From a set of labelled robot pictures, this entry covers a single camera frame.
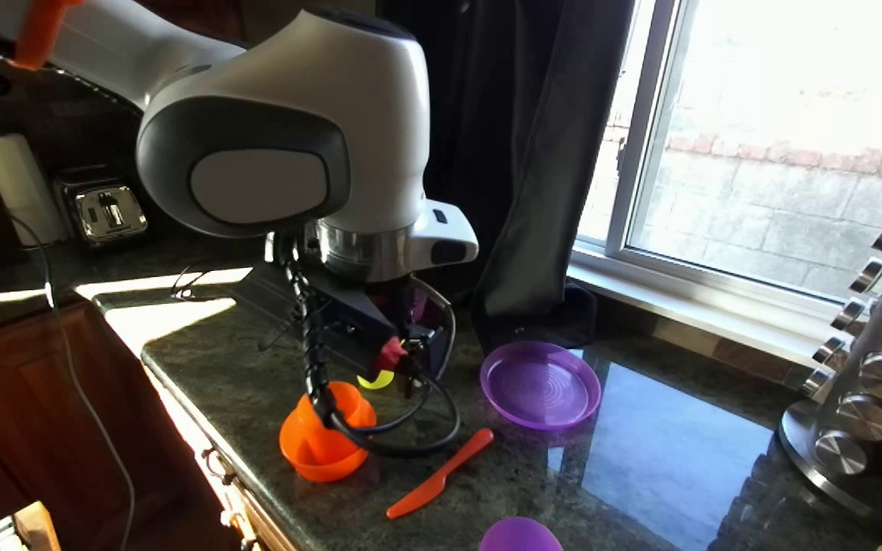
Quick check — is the white window frame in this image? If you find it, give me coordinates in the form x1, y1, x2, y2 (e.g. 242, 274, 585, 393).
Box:
566, 0, 882, 367

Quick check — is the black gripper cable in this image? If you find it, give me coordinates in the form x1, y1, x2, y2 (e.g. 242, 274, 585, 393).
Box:
272, 235, 467, 459

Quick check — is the orange plastic cup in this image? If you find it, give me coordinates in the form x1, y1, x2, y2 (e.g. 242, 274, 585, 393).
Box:
300, 381, 379, 452

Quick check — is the purple plastic cup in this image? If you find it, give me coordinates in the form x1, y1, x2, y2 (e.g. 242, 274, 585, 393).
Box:
477, 515, 566, 551

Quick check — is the orange plastic bowl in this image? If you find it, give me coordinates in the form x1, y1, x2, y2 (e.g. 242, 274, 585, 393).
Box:
276, 393, 379, 487

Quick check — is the steel spice jar rack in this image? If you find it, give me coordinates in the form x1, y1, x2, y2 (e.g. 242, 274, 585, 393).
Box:
774, 196, 882, 531

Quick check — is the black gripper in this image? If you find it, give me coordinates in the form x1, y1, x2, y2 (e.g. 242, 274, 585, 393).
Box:
240, 265, 460, 399

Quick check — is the white rectangular appliance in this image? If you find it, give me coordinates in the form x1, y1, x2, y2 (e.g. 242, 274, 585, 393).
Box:
0, 132, 75, 248

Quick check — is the thin white cable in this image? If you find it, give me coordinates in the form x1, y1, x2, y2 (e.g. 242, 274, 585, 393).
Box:
44, 239, 142, 551

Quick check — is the white and tan box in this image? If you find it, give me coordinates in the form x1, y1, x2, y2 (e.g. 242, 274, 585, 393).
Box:
0, 499, 65, 551

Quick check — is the orange plastic spoon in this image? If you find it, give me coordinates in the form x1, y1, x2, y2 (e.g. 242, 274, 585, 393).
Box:
383, 427, 499, 524

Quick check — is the dark curtain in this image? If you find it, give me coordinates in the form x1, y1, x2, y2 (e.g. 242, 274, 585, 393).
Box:
375, 0, 636, 352

